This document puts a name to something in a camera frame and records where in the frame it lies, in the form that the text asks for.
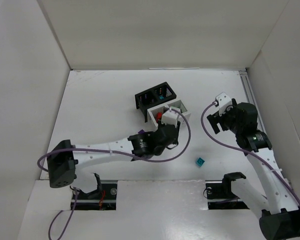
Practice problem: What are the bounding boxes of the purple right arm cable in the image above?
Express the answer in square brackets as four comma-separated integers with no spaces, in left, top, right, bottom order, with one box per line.
[201,101,300,221]

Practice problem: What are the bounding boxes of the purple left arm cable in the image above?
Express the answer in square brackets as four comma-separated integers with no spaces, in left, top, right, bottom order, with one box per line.
[36,108,192,240]

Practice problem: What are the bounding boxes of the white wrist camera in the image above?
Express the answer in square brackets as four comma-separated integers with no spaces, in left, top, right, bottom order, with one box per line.
[161,106,181,127]
[215,92,232,116]

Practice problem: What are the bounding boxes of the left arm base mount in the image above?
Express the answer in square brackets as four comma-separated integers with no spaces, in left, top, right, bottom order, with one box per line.
[74,180,118,211]

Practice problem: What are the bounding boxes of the small teal square lego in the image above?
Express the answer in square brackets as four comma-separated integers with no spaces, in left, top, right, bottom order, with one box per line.
[195,157,205,168]

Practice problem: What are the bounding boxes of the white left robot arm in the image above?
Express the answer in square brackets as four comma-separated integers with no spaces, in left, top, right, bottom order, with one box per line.
[46,123,180,194]

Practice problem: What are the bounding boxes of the white two-slot container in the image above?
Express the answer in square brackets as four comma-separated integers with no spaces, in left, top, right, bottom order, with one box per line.
[147,98,191,131]

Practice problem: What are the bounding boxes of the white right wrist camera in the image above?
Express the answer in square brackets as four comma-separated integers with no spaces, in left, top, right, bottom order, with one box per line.
[215,92,232,116]

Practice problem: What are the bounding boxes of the red lego block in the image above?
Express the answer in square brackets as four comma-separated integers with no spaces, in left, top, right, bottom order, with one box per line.
[155,112,163,122]

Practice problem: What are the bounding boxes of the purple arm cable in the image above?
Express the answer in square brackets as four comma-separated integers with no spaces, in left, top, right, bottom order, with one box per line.
[36,108,192,240]
[201,101,300,221]

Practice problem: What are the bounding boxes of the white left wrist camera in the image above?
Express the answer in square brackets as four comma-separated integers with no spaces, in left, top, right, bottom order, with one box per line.
[161,106,181,127]

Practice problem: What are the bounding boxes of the black two-slot container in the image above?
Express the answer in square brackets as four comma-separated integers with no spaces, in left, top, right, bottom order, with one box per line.
[135,82,177,122]

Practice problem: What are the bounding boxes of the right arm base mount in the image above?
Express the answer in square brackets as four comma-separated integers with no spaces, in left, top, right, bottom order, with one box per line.
[203,180,249,210]

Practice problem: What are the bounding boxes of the aluminium rail right edge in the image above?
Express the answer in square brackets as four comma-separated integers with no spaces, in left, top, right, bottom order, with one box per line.
[239,69,272,151]

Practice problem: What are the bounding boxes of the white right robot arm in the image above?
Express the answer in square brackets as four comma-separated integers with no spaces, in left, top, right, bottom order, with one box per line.
[207,93,300,240]

